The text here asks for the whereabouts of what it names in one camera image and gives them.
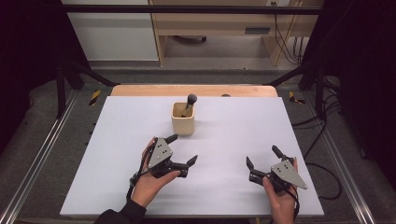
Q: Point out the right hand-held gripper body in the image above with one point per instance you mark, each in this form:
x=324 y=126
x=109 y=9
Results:
x=288 y=174

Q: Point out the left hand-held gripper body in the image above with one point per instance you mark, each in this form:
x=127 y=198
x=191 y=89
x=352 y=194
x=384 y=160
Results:
x=160 y=154

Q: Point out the beige square cup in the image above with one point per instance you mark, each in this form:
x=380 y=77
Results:
x=183 y=124

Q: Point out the makeup brush with silver ferrule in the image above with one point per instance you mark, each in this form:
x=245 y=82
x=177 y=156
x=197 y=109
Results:
x=190 y=99

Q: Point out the person's right hand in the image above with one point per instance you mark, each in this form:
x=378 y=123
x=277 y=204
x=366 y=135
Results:
x=281 y=202

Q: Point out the person's left hand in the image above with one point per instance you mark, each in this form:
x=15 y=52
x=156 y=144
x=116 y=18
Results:
x=148 y=186

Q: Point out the yellow black hazard tape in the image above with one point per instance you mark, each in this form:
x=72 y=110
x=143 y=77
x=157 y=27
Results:
x=95 y=97
x=294 y=98

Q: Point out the black curtain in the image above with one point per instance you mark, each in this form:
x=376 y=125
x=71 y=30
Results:
x=28 y=62
x=358 y=77

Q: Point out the white partition panel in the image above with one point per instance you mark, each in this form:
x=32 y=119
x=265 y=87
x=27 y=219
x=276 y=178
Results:
x=115 y=34

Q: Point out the wooden desk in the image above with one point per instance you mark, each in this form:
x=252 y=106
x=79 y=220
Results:
x=218 y=23

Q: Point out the aluminium floor rail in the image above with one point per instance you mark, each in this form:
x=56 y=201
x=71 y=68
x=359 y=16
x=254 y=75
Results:
x=342 y=161
x=40 y=155

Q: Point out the black frame leg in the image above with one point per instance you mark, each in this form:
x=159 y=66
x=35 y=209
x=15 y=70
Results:
x=319 y=87
x=62 y=90

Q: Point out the black frame crossbar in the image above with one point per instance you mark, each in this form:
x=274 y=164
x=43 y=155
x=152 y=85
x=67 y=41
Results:
x=186 y=9

